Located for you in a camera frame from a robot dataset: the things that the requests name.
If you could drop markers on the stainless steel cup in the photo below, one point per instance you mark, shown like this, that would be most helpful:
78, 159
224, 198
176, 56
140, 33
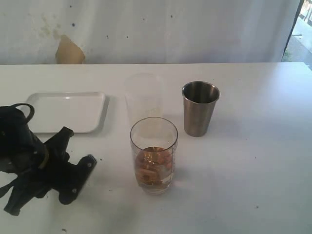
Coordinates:
199, 100

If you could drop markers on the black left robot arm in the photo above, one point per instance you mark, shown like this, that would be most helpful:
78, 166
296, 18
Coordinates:
13, 138

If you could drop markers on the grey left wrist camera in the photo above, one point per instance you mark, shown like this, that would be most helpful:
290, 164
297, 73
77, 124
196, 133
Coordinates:
75, 180

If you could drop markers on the white rectangular plastic tray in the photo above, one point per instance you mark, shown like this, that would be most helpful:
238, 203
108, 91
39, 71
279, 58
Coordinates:
80, 112

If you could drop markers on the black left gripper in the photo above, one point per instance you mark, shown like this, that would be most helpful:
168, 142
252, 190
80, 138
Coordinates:
46, 167

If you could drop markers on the wooden pieces and coin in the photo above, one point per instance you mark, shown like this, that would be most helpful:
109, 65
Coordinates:
154, 167

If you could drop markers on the frosted translucent plastic cup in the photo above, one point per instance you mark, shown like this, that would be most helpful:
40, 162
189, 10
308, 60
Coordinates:
143, 96

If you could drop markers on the clear measuring cup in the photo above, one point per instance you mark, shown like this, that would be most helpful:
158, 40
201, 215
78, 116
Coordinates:
153, 145

